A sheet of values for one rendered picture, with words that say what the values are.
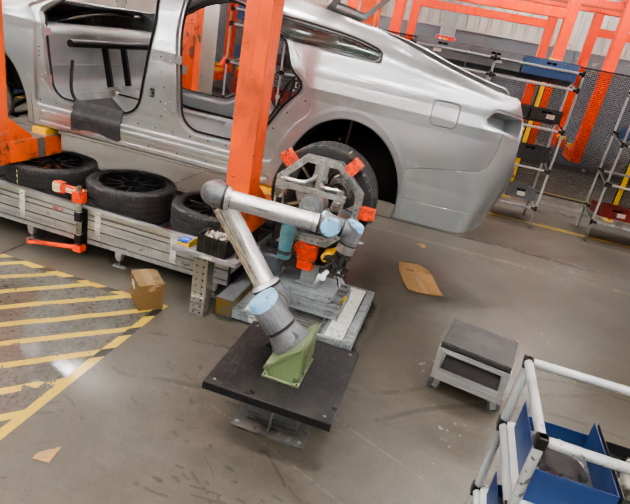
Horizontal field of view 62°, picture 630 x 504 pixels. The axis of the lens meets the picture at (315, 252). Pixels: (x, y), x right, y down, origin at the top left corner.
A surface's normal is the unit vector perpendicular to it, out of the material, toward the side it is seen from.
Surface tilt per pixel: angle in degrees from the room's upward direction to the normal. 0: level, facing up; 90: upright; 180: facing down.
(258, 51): 90
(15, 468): 0
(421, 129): 90
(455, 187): 90
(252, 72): 90
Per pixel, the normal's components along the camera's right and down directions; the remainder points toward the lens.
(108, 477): 0.18, -0.91
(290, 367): -0.28, 0.32
